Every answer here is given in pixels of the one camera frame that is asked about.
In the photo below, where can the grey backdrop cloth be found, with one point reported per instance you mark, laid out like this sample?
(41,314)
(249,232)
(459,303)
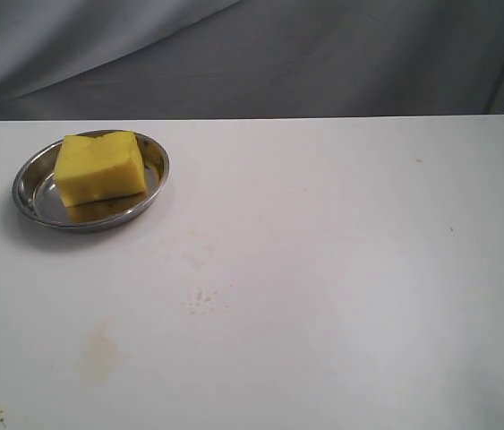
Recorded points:
(249,59)

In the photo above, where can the yellow sponge block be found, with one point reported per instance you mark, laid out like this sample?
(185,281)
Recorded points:
(91,169)

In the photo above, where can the round stainless steel dish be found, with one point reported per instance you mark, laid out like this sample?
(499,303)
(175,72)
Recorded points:
(36,197)

